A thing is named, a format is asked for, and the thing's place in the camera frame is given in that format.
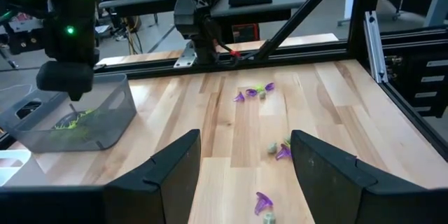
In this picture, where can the grey translucent plastic bin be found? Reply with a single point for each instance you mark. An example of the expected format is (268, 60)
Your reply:
(112, 122)

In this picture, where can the black and red box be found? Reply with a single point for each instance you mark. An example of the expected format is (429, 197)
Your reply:
(245, 33)

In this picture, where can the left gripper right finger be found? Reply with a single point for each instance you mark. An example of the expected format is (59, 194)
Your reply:
(322, 175)

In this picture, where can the silver aluminium extrusion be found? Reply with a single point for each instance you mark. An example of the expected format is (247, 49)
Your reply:
(376, 52)

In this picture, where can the black drawer cabinet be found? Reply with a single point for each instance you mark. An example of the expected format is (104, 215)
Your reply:
(406, 87)

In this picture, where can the black aluminium table frame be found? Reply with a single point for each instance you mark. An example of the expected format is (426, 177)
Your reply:
(297, 52)

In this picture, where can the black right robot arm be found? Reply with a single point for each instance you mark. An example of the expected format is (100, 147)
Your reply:
(70, 7)

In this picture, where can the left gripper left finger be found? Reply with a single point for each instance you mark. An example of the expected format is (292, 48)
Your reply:
(178, 171)

